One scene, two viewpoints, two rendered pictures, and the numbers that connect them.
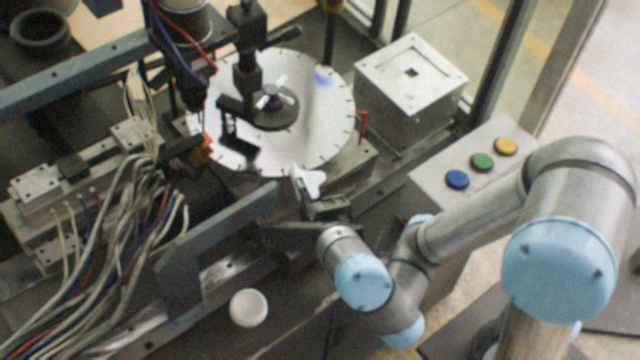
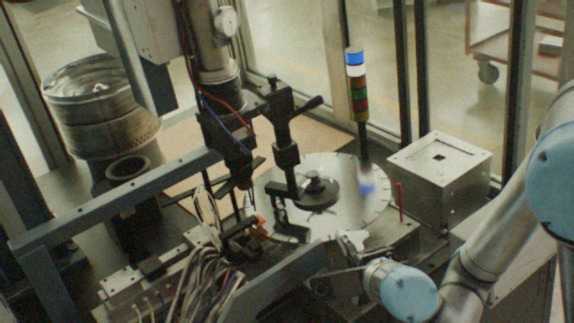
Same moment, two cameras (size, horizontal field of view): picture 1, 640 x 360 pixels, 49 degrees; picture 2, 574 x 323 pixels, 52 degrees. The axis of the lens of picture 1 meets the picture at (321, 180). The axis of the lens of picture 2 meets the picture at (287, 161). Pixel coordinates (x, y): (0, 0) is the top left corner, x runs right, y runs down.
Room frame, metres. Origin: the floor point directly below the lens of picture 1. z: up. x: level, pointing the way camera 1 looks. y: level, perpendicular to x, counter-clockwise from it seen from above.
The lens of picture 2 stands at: (-0.14, -0.08, 1.72)
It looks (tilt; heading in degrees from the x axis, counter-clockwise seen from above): 33 degrees down; 13
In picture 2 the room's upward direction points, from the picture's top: 11 degrees counter-clockwise
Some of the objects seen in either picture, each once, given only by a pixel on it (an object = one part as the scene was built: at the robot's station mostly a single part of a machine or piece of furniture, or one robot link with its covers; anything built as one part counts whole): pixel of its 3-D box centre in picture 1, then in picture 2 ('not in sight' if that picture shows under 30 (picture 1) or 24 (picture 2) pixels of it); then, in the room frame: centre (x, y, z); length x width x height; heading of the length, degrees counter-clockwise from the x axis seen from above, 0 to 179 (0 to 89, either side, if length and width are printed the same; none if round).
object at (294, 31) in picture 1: (273, 32); (300, 104); (0.84, 0.10, 1.21); 0.08 x 0.06 x 0.03; 135
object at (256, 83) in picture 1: (247, 46); (280, 123); (0.83, 0.15, 1.17); 0.06 x 0.05 x 0.20; 126
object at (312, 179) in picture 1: (309, 178); (353, 237); (0.74, 0.02, 0.96); 0.09 x 0.06 x 0.03; 23
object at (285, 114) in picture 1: (271, 103); (315, 188); (0.90, 0.11, 0.96); 0.11 x 0.11 x 0.03
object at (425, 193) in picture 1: (467, 180); (511, 237); (0.88, -0.30, 0.82); 0.28 x 0.11 x 0.15; 135
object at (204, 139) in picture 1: (186, 155); (244, 237); (0.77, 0.25, 0.95); 0.10 x 0.03 x 0.07; 135
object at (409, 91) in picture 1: (405, 95); (439, 181); (1.09, -0.17, 0.82); 0.18 x 0.18 x 0.15; 45
